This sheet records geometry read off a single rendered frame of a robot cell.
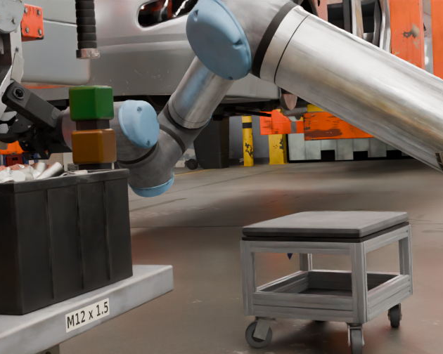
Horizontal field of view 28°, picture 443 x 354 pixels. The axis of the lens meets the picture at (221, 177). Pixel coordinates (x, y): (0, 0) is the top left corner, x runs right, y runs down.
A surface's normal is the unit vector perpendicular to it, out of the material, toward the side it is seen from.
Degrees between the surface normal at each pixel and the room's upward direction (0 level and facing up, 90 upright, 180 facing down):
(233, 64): 126
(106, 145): 90
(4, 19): 90
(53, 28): 90
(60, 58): 90
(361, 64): 67
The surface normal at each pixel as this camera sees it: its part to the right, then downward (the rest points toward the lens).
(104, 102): 0.94, -0.03
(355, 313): -0.50, 0.07
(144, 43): -0.13, 0.08
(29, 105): 0.64, -0.33
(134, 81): -0.17, 0.39
